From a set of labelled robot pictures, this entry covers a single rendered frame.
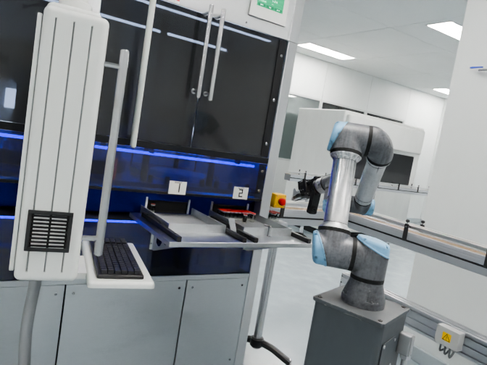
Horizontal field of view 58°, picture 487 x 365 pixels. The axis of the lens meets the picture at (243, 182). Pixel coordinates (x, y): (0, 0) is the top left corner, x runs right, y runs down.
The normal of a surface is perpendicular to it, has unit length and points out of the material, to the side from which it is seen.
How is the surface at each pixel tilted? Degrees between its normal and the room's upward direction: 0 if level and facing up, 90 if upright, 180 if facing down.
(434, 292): 90
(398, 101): 90
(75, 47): 90
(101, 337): 90
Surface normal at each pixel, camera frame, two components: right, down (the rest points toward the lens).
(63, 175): 0.38, 0.15
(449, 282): -0.84, -0.08
